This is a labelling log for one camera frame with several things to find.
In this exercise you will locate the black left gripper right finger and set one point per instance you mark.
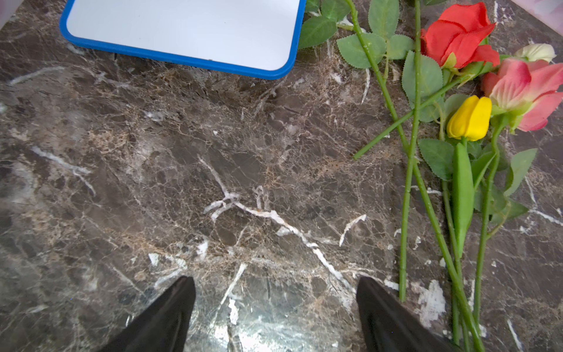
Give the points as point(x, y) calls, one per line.
point(388, 326)

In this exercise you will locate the blue framed whiteboard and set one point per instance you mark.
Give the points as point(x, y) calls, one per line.
point(250, 38)

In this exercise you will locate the small yellow tulip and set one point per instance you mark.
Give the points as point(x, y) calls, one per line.
point(470, 123)

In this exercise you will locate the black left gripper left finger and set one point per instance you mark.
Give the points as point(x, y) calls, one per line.
point(164, 325)

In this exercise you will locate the red rose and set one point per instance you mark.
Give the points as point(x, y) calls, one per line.
point(453, 50)

